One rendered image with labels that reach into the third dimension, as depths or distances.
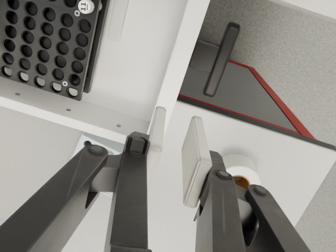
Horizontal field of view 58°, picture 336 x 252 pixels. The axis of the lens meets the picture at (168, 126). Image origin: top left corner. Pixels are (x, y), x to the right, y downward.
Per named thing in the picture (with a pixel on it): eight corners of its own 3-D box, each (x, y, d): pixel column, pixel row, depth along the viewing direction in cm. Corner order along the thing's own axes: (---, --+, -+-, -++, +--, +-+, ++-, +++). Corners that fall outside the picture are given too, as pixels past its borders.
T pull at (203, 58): (240, 24, 29) (242, 25, 28) (212, 95, 32) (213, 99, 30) (204, 12, 29) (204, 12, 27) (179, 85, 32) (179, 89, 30)
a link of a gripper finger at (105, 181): (134, 203, 15) (73, 188, 14) (144, 155, 19) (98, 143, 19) (141, 177, 14) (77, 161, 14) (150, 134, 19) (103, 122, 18)
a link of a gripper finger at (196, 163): (199, 160, 15) (213, 163, 15) (192, 114, 22) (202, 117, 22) (182, 207, 17) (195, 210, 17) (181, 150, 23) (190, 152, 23)
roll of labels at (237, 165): (264, 174, 51) (270, 188, 47) (230, 196, 53) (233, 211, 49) (238, 145, 49) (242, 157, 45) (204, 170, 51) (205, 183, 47)
